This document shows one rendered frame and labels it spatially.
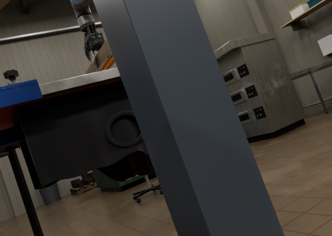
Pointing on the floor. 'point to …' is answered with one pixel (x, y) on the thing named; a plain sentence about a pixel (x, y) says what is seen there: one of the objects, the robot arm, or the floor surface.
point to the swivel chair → (145, 189)
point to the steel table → (314, 81)
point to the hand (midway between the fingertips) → (100, 66)
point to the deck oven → (260, 86)
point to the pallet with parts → (83, 184)
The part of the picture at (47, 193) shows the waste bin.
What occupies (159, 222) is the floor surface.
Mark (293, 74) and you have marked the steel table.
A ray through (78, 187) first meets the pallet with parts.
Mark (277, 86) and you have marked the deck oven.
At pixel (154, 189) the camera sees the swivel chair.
